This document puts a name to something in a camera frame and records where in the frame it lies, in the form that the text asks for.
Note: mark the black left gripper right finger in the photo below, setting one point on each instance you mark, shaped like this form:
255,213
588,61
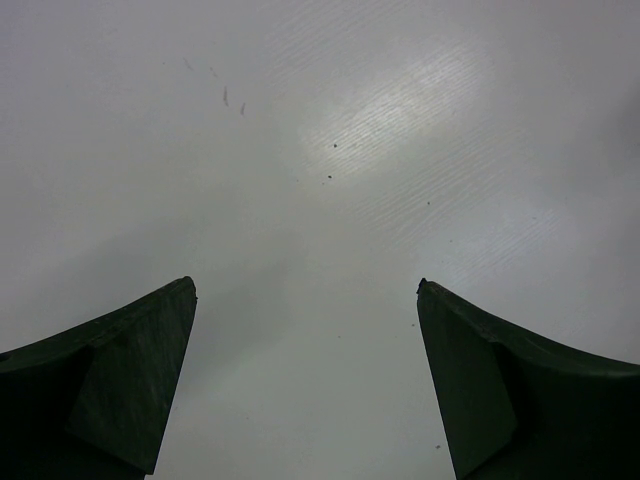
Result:
517,405

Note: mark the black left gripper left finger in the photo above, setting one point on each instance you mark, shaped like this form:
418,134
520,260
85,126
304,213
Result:
93,402

